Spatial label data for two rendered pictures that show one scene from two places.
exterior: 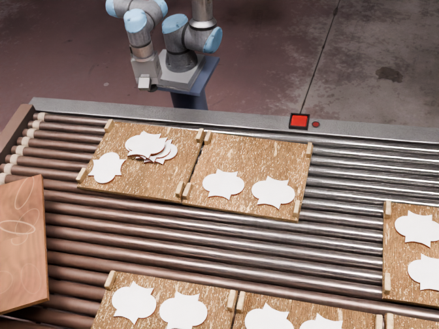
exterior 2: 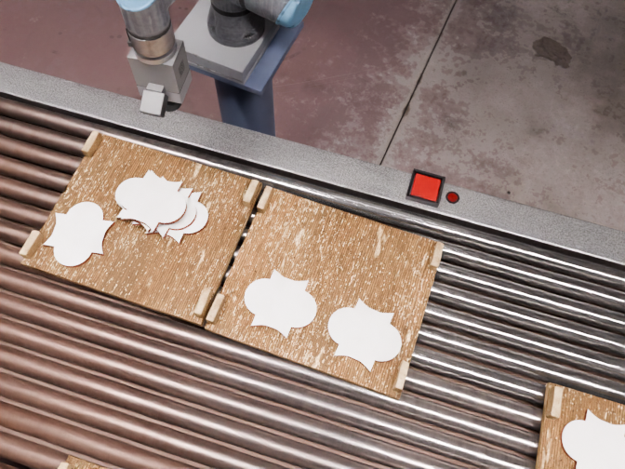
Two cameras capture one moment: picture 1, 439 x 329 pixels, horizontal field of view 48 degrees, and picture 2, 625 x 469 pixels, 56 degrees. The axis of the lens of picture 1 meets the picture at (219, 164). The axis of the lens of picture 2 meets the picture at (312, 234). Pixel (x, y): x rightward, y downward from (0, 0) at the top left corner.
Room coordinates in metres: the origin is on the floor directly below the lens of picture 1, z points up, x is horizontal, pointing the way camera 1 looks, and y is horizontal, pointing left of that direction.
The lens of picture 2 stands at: (0.73, -0.03, 2.08)
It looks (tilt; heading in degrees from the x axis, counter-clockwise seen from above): 65 degrees down; 355
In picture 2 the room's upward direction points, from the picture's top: 3 degrees clockwise
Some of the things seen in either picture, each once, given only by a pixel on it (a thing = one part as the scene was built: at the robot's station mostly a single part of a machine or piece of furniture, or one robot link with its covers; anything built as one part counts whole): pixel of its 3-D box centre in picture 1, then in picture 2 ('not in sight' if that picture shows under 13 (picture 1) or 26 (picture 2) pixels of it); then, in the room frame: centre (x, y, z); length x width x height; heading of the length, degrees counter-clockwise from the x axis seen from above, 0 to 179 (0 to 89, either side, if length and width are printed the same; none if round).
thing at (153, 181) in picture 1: (143, 158); (146, 222); (1.31, 0.29, 0.93); 0.41 x 0.35 x 0.02; 69
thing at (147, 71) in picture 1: (144, 69); (154, 74); (1.46, 0.21, 1.23); 0.12 x 0.09 x 0.16; 165
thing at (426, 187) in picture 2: (299, 121); (425, 188); (1.38, -0.34, 0.92); 0.06 x 0.06 x 0.01; 70
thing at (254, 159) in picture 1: (249, 173); (328, 285); (1.15, -0.10, 0.93); 0.41 x 0.35 x 0.02; 68
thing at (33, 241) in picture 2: (81, 175); (32, 245); (1.25, 0.52, 0.95); 0.06 x 0.02 x 0.03; 159
